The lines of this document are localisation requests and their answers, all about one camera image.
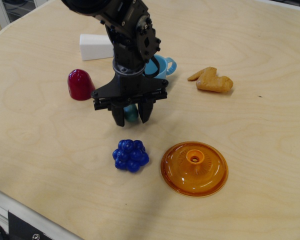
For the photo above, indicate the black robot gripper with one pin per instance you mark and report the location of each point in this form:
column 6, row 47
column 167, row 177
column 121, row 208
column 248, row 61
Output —
column 124, row 90

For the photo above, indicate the light blue plastic cup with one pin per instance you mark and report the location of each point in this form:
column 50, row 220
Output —
column 159, row 67

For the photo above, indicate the aluminium table frame rail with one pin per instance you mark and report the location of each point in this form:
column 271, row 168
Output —
column 48, row 227

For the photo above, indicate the dark red plastic dome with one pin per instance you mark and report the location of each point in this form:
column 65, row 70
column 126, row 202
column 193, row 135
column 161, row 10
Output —
column 80, row 85

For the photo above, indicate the white salt shaker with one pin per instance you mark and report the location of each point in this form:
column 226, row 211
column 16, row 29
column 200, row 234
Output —
column 95, row 46

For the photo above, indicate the black corner bracket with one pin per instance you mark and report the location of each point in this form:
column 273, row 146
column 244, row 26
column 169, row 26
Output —
column 18, row 229

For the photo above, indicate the blue toy grape bunch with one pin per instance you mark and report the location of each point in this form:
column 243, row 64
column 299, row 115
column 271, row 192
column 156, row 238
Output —
column 130, row 155

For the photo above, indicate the green toy cucumber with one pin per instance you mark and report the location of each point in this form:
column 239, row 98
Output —
column 131, row 113

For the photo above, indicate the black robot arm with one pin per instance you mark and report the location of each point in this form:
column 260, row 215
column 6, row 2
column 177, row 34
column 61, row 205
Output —
column 130, row 30

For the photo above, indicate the orange transparent pot lid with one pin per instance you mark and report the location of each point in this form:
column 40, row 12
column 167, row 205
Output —
column 194, row 169

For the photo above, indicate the toy fried chicken wing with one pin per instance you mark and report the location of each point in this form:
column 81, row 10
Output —
column 208, row 80

